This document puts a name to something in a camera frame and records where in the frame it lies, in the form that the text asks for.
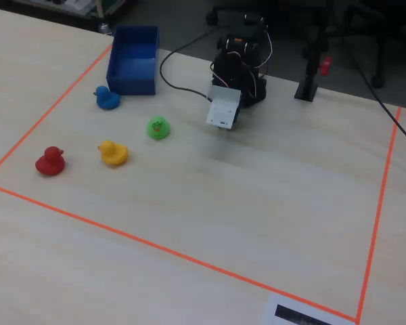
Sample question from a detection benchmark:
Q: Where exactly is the blue rubber duck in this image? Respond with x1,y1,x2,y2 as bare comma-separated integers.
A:
93,85,121,111

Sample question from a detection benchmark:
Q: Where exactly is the green rubber duck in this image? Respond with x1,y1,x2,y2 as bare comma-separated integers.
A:
145,115,172,141

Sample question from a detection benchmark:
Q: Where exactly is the cluttered shelf unit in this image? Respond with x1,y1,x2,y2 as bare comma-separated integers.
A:
16,0,131,21

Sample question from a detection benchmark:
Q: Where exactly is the blue plastic box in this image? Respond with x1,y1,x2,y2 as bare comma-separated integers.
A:
106,24,161,97

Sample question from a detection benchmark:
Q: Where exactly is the white paper with black bar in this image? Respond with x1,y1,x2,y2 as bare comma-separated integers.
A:
259,292,358,325

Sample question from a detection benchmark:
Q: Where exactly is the black office chair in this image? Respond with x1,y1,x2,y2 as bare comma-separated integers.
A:
204,0,292,26
334,0,406,89

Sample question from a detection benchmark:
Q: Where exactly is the red rubber duck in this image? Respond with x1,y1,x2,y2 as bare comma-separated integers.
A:
35,146,66,177

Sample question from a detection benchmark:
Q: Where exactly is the black camera cable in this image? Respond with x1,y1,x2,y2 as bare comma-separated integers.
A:
159,26,225,101

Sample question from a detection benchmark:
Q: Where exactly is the black clamp stand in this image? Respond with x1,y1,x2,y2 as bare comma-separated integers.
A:
294,0,333,103

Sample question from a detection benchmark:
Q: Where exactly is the yellow rubber duck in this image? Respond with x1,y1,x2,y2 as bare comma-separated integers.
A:
97,139,129,167

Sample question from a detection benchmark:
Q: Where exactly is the orange tape strip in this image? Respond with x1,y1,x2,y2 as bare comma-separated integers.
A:
0,181,359,322
0,43,114,181
355,106,403,324

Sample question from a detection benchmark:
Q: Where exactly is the long black cable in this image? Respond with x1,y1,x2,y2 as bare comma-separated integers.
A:
341,33,406,152

